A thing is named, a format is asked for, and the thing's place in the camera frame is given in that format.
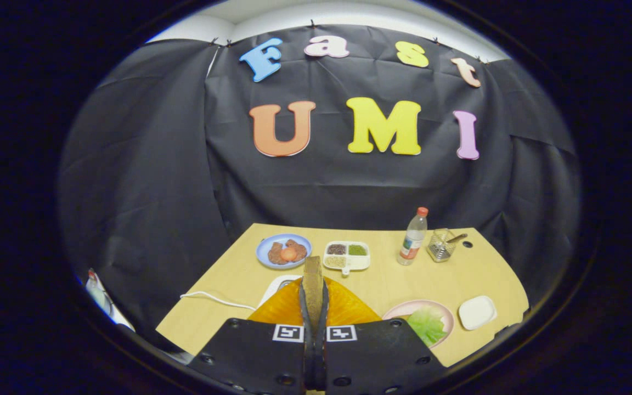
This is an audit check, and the green lettuce leaf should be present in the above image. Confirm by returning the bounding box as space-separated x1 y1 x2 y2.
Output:
405 307 448 347

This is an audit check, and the pink round plate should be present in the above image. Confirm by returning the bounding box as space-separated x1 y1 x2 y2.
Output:
382 300 455 349

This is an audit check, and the black backdrop cloth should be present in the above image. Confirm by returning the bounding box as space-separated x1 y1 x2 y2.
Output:
55 25 583 341

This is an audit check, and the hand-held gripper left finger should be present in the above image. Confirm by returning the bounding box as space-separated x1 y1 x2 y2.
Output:
187 277 317 395

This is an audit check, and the clear water bottle red cap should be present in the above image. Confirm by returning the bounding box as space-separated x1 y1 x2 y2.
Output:
397 207 429 266

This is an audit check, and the white toaster cable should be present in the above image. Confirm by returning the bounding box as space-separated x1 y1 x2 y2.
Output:
180 291 257 312

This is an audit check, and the small white plate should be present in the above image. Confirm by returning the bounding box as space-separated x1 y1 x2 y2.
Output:
458 295 498 331

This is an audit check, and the blue round plate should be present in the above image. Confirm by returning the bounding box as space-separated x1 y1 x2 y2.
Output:
256 234 313 270

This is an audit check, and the brown toast slice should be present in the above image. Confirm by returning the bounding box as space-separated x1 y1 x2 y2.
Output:
302 256 324 324

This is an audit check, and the metal wire utensil holder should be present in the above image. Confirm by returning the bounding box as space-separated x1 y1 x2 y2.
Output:
427 228 458 263

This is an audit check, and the brown meat piece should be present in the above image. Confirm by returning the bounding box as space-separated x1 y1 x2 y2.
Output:
286 239 308 262
268 242 289 266

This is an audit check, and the white toaster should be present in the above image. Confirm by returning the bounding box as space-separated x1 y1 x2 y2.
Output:
257 274 303 308

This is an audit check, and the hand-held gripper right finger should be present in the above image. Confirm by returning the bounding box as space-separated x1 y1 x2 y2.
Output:
316 277 448 395

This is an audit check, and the white divided bean tray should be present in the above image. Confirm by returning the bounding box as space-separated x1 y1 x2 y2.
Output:
323 241 371 275

